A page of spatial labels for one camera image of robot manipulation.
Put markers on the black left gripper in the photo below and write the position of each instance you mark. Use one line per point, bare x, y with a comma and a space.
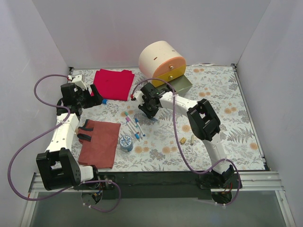
89, 98

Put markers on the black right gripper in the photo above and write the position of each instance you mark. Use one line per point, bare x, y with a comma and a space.
149, 109

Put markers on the blue pen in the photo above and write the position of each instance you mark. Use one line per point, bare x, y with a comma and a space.
138, 124

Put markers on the teal cap white marker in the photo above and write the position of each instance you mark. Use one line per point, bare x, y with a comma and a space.
129, 117

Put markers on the purple cap white marker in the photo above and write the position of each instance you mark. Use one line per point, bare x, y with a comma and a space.
136, 129

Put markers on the blue cap white marker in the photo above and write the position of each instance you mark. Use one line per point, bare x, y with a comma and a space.
132, 130

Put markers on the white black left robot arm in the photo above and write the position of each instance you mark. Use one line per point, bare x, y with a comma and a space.
57, 166

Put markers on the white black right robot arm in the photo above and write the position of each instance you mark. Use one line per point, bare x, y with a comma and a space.
204, 123

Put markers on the red folded cloth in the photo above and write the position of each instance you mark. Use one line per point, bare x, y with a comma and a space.
113, 85

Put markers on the floral patterned table mat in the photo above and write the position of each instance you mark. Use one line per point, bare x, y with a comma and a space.
160, 149

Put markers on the rust brown folded garment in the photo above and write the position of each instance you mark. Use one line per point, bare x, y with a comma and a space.
99, 141

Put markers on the blue patterned tape roll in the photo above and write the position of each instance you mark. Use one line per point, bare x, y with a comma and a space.
126, 143

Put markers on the small brass sharpener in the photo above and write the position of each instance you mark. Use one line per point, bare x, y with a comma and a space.
182, 140

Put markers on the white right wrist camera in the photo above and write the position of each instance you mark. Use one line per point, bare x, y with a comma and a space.
138, 97

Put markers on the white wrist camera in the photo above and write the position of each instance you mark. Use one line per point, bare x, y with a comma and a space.
138, 97
77, 80

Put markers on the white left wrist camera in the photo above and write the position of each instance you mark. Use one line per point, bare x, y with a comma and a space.
77, 80

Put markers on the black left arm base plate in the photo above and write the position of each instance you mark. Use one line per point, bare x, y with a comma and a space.
98, 183

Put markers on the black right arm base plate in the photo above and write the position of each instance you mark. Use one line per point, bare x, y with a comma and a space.
210, 181

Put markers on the aluminium frame rail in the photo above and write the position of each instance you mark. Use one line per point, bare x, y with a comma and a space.
164, 199

